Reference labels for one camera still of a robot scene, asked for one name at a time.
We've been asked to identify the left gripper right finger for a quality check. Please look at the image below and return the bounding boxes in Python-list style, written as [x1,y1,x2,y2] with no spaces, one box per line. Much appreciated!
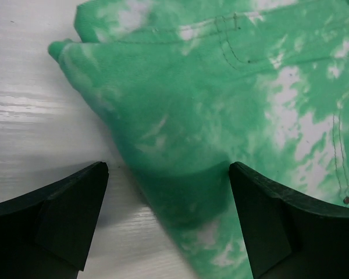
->
[229,162,349,279]

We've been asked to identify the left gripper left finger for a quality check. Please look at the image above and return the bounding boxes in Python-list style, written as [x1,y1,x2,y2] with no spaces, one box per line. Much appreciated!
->
[0,162,109,278]

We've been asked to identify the green tie-dye shorts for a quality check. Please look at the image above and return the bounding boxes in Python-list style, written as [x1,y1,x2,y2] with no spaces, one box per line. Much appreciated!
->
[48,1,349,278]

